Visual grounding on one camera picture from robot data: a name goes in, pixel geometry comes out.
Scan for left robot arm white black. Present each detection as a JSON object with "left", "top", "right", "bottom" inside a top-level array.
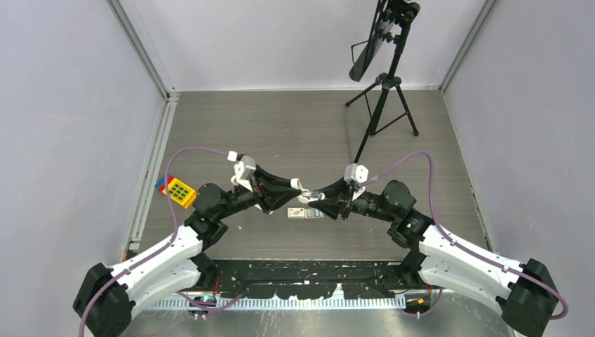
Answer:
[{"left": 73, "top": 163, "right": 305, "bottom": 336}]

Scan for black tripod stand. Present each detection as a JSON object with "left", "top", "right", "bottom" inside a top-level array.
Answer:
[{"left": 345, "top": 9, "right": 420, "bottom": 172}]

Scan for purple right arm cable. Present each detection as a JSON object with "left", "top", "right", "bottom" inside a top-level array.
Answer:
[{"left": 360, "top": 150, "right": 570, "bottom": 321}]

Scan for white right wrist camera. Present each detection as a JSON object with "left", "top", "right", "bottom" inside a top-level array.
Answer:
[{"left": 343, "top": 163, "right": 369, "bottom": 188}]

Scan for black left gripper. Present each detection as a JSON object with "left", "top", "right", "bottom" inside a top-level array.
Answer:
[{"left": 215, "top": 164, "right": 299, "bottom": 220}]

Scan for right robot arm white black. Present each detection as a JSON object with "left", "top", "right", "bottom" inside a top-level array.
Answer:
[{"left": 309, "top": 180, "right": 559, "bottom": 336}]

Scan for aluminium cable duct rail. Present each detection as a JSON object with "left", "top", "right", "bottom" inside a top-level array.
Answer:
[{"left": 146, "top": 294, "right": 406, "bottom": 311}]

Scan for staple box tray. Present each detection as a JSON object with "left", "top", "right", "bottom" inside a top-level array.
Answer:
[{"left": 305, "top": 208, "right": 325, "bottom": 219}]

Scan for black tablet on tripod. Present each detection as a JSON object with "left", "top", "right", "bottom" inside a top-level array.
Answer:
[{"left": 349, "top": 0, "right": 420, "bottom": 82}]

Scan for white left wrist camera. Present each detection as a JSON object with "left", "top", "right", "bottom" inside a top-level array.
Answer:
[{"left": 231, "top": 155, "right": 257, "bottom": 190}]

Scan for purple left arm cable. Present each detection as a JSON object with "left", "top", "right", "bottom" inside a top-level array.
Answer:
[{"left": 78, "top": 147, "right": 250, "bottom": 337}]

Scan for yellow green colourful block toy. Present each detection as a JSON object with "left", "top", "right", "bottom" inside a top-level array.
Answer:
[{"left": 154, "top": 176, "right": 197, "bottom": 209}]

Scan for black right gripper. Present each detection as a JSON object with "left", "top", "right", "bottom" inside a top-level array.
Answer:
[{"left": 309, "top": 174, "right": 397, "bottom": 223}]

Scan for white staple box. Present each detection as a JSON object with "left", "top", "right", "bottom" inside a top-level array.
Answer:
[{"left": 287, "top": 207, "right": 307, "bottom": 219}]

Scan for white staple remover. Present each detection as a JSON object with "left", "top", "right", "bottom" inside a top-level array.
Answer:
[{"left": 290, "top": 178, "right": 326, "bottom": 204}]

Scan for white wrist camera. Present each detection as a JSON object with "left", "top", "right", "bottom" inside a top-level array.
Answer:
[
  {"left": 231, "top": 155, "right": 257, "bottom": 190},
  {"left": 343, "top": 163, "right": 369, "bottom": 188}
]

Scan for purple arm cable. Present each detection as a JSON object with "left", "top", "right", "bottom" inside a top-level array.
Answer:
[
  {"left": 360, "top": 150, "right": 570, "bottom": 321},
  {"left": 78, "top": 147, "right": 250, "bottom": 337}
]

